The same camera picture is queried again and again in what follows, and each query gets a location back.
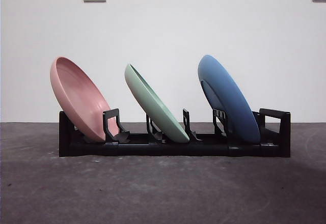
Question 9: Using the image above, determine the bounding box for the light green round plate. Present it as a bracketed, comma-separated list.
[124, 63, 191, 144]

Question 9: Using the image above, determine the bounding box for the blue round plate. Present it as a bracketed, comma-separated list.
[197, 54, 261, 143]

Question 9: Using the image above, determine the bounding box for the pink round plate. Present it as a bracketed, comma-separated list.
[49, 55, 120, 143]

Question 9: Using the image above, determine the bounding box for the black plastic dish rack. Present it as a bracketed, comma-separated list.
[58, 108, 291, 158]

